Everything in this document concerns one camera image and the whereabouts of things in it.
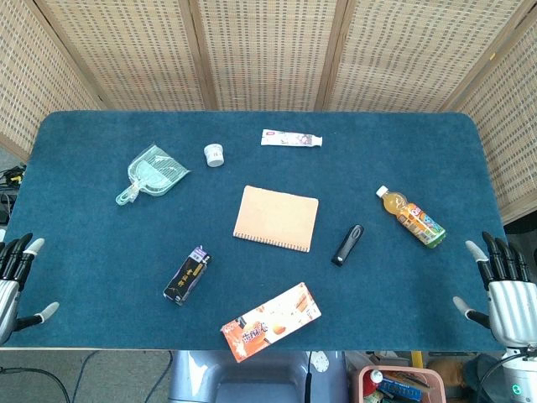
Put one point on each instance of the orange juice bottle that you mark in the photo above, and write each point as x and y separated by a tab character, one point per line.
413	218

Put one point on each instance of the small white jar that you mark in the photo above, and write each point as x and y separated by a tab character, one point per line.
214	155

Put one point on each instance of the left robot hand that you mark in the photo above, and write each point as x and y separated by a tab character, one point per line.
8	289

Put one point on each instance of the woven folding screen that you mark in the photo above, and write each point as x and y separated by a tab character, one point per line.
268	54

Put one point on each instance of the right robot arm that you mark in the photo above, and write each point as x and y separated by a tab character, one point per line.
521	375

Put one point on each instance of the toothpaste tube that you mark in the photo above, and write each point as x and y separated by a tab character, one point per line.
289	138

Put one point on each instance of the orange biscuit box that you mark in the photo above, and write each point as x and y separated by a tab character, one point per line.
270	322

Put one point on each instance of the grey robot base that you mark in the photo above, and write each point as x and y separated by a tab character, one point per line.
256	378

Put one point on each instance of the yellow pole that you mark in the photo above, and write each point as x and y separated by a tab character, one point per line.
416	359

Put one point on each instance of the clear green dustpan set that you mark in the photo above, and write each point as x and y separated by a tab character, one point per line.
153	173

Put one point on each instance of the pink plastic basket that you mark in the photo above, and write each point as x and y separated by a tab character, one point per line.
398	384

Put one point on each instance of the black drink carton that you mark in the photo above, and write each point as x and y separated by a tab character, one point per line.
187	275

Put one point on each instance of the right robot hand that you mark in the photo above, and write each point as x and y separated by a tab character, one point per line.
509	306

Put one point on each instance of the yellow spiral notebook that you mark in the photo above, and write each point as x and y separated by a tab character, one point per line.
275	218

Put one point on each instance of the blue table mat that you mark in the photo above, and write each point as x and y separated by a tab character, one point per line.
251	189

